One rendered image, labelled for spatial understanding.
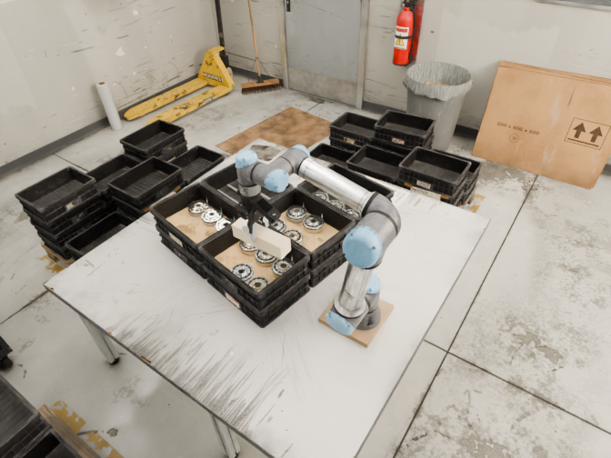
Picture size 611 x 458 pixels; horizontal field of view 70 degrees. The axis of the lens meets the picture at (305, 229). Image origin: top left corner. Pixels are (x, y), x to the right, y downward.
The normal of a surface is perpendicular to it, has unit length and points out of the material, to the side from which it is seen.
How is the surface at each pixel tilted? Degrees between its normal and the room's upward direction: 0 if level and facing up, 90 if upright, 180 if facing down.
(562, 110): 80
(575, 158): 74
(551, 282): 0
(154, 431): 0
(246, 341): 0
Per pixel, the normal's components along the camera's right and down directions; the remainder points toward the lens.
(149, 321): -0.03, -0.75
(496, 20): -0.57, 0.55
